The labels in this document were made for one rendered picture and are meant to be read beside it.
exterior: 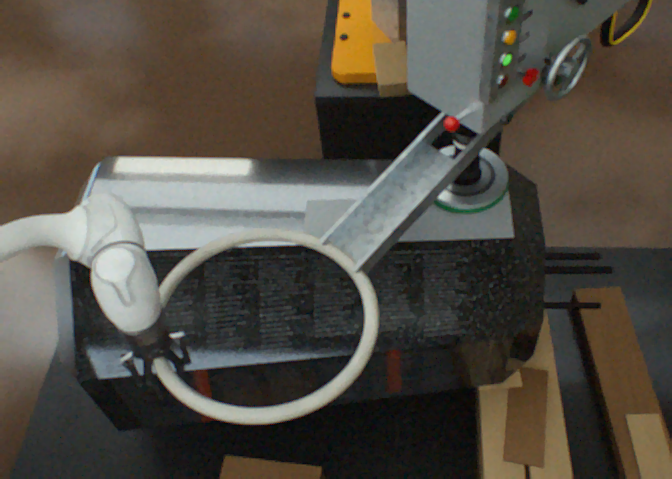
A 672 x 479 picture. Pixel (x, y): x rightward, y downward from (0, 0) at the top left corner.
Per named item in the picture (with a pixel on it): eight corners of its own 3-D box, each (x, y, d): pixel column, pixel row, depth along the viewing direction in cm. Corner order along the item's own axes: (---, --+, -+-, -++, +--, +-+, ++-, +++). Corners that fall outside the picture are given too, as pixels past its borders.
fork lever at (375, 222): (504, 43, 175) (502, 30, 170) (569, 77, 165) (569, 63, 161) (314, 241, 165) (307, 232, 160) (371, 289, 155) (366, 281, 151)
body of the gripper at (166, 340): (128, 352, 131) (141, 377, 138) (171, 334, 133) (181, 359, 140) (118, 323, 135) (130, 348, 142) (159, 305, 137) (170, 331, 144)
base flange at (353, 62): (342, -5, 252) (341, -17, 248) (480, -9, 246) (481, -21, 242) (331, 84, 221) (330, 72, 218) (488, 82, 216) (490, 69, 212)
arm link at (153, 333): (168, 320, 128) (175, 337, 133) (153, 285, 134) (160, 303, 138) (119, 340, 126) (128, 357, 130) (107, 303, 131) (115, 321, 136)
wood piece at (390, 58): (373, 56, 222) (372, 44, 218) (404, 53, 221) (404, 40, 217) (380, 98, 210) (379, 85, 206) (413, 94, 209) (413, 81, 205)
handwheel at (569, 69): (551, 63, 160) (562, 6, 149) (588, 82, 155) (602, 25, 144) (509, 95, 155) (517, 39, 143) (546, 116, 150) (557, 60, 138)
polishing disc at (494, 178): (407, 168, 182) (407, 165, 182) (474, 136, 188) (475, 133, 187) (453, 222, 170) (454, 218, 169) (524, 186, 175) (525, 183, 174)
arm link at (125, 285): (172, 323, 128) (155, 271, 136) (151, 271, 116) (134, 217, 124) (114, 344, 125) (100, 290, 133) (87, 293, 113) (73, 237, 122)
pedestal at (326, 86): (338, 129, 315) (321, -17, 258) (486, 127, 308) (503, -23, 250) (325, 245, 275) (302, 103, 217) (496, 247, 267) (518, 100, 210)
